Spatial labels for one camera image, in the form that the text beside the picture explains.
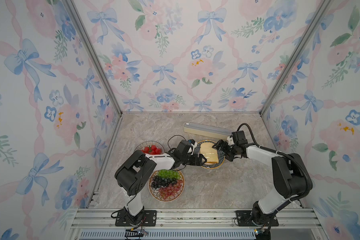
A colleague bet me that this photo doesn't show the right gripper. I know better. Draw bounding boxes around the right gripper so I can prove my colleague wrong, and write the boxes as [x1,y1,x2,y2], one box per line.
[212,139,238,161]

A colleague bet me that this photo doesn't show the clear plastic wrap sheet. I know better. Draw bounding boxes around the clear plastic wrap sheet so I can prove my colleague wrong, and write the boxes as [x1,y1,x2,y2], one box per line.
[194,138,226,171]

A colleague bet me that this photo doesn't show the blue yellow-rimmed plate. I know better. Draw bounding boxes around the blue yellow-rimmed plate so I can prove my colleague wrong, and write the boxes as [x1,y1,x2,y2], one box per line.
[195,139,226,170]

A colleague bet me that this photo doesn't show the plastic wrap dispenser box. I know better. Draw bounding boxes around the plastic wrap dispenser box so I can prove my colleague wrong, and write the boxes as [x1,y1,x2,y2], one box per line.
[184,122,233,140]

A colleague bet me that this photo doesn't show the patterned fruit plate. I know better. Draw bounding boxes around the patterned fruit plate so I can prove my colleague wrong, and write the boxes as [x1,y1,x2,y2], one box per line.
[149,169,185,202]

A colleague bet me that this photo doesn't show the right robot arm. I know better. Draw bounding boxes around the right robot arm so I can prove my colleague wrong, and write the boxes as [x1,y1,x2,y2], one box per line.
[213,131,313,226]

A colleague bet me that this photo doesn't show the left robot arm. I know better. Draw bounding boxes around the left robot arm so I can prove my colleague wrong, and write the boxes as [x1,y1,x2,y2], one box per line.
[115,140,207,226]

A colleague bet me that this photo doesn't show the glass plate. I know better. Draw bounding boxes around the glass plate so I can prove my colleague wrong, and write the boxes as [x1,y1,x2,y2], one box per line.
[135,141,165,155]

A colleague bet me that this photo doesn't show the bread slices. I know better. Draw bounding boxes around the bread slices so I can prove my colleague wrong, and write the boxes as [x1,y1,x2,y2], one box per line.
[200,142,219,165]

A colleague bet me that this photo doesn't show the green grapes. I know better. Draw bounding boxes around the green grapes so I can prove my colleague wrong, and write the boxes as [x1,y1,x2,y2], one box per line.
[158,170,182,180]

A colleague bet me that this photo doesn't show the red grapes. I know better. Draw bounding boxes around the red grapes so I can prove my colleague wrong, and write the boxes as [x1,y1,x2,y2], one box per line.
[159,180,184,201]

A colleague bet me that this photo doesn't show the black grapes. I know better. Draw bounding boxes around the black grapes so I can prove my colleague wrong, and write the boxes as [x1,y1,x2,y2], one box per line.
[151,176,178,190]

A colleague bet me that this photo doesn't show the red strawberries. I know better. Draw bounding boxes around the red strawberries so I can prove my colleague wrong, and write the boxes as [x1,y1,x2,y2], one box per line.
[143,145,162,155]

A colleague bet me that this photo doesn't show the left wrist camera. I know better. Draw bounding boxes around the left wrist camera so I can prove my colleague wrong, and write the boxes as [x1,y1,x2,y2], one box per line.
[188,139,197,155]

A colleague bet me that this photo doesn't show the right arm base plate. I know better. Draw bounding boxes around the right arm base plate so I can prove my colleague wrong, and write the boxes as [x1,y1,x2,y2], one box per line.
[235,210,279,228]

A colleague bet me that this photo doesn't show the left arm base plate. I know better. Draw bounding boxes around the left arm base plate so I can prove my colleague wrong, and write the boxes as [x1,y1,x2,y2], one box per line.
[111,209,157,227]

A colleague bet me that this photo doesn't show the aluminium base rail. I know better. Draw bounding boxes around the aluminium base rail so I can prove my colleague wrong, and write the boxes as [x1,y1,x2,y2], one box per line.
[66,209,328,240]

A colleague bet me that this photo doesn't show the right aluminium corner post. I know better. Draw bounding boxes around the right aluminium corner post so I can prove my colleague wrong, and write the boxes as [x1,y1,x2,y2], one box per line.
[259,0,333,117]

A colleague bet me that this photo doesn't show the aluminium corner post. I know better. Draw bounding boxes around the aluminium corner post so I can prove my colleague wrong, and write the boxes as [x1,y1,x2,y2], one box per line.
[259,0,333,117]
[62,0,123,117]

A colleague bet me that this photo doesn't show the left aluminium corner post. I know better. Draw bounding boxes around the left aluminium corner post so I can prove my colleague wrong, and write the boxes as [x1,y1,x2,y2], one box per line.
[62,0,123,117]

